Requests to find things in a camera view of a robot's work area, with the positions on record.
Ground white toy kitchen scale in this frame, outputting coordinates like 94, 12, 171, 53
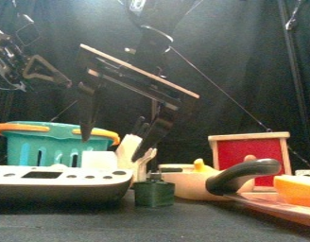
0, 164, 135, 203

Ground teal basket orange handles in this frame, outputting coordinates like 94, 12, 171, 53
0, 120, 122, 168

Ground yellow white egg block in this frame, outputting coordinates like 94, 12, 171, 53
192, 158, 220, 174

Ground black slanted frame pole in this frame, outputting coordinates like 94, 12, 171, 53
276, 0, 310, 159

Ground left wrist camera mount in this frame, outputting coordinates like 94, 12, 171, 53
12, 12, 42, 48

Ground white pan black handle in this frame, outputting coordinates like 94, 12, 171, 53
160, 158, 284, 202

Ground red box wooden frame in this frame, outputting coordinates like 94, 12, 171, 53
207, 130, 294, 188

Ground black knife handle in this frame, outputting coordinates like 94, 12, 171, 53
140, 122, 152, 139
132, 115, 147, 136

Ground wooden cutting board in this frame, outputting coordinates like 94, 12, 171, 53
224, 185, 310, 229

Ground white cube block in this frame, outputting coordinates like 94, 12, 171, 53
82, 150, 120, 170

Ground small dark green block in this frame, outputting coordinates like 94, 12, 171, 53
132, 172, 178, 209

